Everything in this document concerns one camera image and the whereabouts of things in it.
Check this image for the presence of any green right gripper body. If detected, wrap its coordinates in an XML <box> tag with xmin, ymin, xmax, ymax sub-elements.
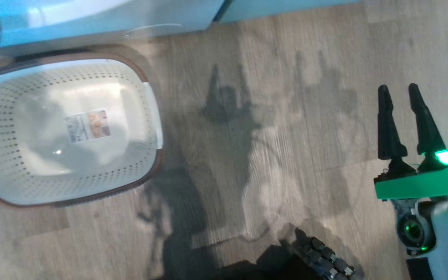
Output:
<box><xmin>374</xmin><ymin>150</ymin><xmax>448</xmax><ymax>201</ymax></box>

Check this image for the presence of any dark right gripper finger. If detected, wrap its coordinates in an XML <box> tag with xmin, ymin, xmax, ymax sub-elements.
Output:
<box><xmin>377</xmin><ymin>85</ymin><xmax>408</xmax><ymax>161</ymax></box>
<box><xmin>408</xmin><ymin>83</ymin><xmax>446</xmax><ymax>156</ymax></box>

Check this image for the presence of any white front-load washing machine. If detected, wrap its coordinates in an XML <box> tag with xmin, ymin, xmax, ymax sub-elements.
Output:
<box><xmin>0</xmin><ymin>0</ymin><xmax>224</xmax><ymax>55</ymax></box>

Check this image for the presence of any pale green cabinet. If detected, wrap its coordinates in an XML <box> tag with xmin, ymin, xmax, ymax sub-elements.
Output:
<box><xmin>216</xmin><ymin>0</ymin><xmax>364</xmax><ymax>23</ymax></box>

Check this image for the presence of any round white filter cover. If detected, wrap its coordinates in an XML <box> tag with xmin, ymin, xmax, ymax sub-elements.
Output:
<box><xmin>123</xmin><ymin>23</ymin><xmax>184</xmax><ymax>39</ymax></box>

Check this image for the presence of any white product label sticker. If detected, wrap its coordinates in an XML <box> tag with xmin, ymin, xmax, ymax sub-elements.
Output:
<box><xmin>64</xmin><ymin>110</ymin><xmax>112</xmax><ymax>144</ymax></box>

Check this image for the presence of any cream perforated laundry basket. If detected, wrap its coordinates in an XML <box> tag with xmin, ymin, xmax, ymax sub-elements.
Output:
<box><xmin>0</xmin><ymin>52</ymin><xmax>165</xmax><ymax>207</ymax></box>

